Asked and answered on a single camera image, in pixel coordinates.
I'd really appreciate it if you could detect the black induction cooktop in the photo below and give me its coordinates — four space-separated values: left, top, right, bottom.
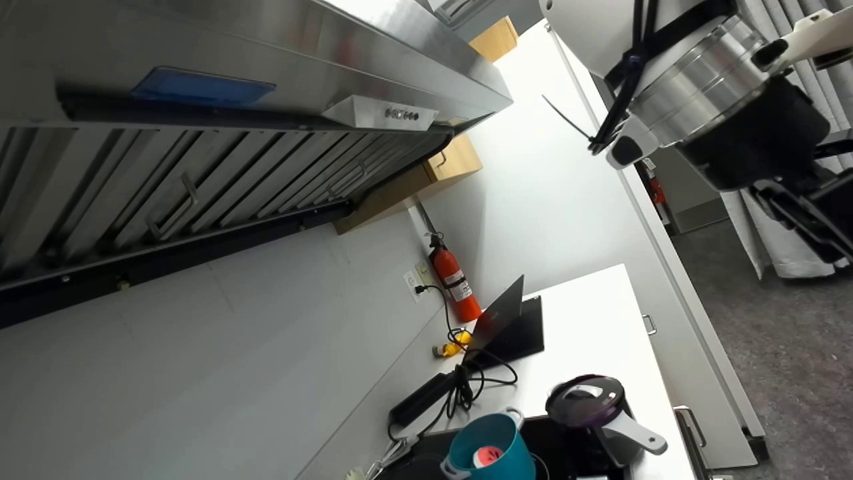
379 416 628 480

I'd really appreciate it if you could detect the red fire extinguisher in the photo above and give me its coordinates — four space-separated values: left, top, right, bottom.
415 206 483 322

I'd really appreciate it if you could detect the black pot grey handle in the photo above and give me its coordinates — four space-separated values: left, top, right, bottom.
545 373 668 473

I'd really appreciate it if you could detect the black coiled cable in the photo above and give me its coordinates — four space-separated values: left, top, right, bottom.
439 352 523 421

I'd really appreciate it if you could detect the black power strip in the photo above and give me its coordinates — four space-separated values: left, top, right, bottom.
388 373 452 426

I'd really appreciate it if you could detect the blue pot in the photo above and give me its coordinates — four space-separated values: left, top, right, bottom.
439 408 536 480

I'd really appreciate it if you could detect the yellow plug connector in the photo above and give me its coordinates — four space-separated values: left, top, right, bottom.
432 328 471 360

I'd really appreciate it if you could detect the red toy in blue pot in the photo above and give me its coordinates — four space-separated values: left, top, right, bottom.
471 445 503 469

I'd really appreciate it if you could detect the stainless steel range hood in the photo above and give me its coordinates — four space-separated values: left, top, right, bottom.
0 0 511 328

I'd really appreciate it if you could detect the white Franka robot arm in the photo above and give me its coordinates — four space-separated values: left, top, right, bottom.
537 0 853 189

